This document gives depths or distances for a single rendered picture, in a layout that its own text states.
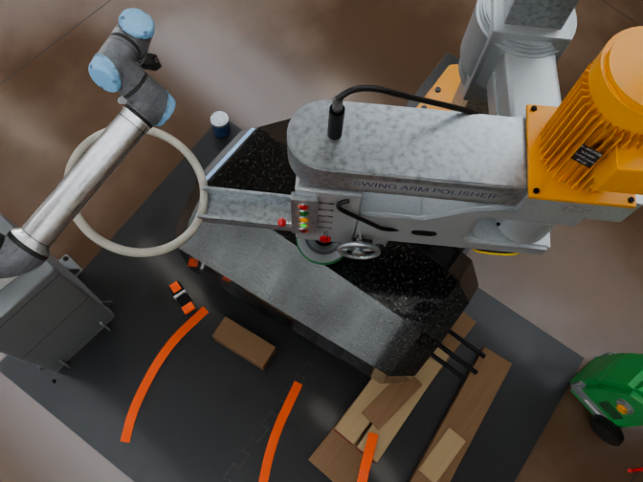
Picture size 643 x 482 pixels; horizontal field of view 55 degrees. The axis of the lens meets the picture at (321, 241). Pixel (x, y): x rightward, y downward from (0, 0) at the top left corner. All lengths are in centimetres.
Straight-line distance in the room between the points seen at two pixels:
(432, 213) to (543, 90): 56
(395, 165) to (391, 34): 248
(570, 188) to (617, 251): 207
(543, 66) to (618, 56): 76
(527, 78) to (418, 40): 198
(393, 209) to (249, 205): 59
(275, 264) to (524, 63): 121
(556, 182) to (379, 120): 50
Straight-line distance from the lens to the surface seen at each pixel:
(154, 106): 173
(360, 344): 256
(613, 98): 146
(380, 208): 195
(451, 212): 193
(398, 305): 245
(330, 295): 251
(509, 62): 221
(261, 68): 392
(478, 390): 326
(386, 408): 303
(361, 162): 167
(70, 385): 341
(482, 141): 177
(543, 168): 175
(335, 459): 312
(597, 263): 373
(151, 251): 218
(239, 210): 228
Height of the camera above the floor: 320
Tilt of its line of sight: 70 degrees down
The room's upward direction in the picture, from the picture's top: 5 degrees clockwise
